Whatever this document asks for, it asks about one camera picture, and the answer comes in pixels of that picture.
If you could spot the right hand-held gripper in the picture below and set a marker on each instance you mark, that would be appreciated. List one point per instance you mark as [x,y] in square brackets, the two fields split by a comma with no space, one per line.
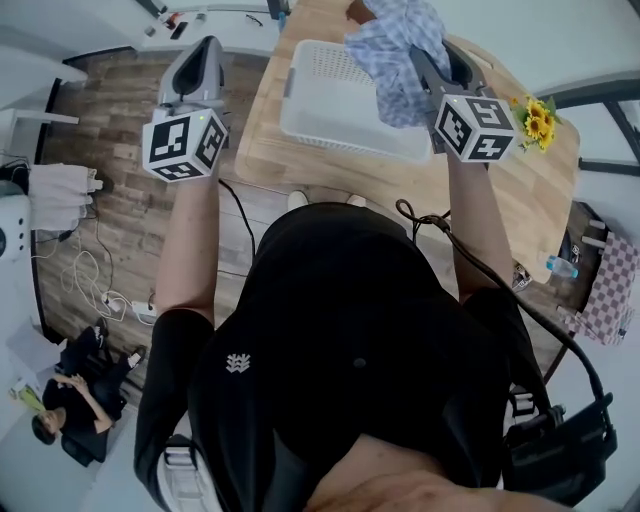
[475,130]

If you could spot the white power strip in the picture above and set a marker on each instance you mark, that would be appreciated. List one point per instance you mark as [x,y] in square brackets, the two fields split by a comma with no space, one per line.
[145,308]

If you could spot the black equipment bag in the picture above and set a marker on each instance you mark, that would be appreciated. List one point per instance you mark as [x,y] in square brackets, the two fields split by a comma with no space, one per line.
[560,450]

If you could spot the person's white shoe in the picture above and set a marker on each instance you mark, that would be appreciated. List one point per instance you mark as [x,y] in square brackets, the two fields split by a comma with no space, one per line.
[297,200]
[356,200]

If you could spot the white round device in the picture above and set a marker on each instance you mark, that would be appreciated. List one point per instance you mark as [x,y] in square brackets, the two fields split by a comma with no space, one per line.
[15,230]

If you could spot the white plastic basket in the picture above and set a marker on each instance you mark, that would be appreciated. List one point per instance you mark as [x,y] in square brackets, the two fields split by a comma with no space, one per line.
[330,110]

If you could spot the person's right white shoe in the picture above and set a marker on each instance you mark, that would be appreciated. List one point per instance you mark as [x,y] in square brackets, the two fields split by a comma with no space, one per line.
[356,200]

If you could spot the person's left forearm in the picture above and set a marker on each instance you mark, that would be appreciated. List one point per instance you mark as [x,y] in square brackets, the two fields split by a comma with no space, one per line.
[187,250]

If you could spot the blue checked shirt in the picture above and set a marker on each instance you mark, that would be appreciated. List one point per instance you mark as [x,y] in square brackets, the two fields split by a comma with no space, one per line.
[395,60]

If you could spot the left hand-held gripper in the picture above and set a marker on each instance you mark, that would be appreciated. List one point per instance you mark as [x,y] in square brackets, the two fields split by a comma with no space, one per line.
[175,142]

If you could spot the person's right forearm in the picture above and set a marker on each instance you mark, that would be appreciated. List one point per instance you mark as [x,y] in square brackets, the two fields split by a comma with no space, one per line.
[480,230]

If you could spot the brown object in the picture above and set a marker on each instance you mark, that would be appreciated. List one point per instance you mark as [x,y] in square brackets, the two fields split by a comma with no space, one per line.
[360,12]

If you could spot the person's left white shoe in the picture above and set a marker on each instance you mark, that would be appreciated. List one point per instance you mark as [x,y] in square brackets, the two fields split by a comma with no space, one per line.
[297,200]

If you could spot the clear bottle with blue cap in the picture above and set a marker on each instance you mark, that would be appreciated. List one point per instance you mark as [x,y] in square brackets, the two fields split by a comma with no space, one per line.
[562,266]

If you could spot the person's black clothing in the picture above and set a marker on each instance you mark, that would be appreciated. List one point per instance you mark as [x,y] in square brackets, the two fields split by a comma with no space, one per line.
[350,325]

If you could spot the white pleated fabric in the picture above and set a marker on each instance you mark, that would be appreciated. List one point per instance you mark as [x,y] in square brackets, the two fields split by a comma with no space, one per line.
[60,195]

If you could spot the yellow sunflower bouquet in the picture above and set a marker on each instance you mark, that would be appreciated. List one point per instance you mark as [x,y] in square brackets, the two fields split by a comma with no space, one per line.
[537,122]

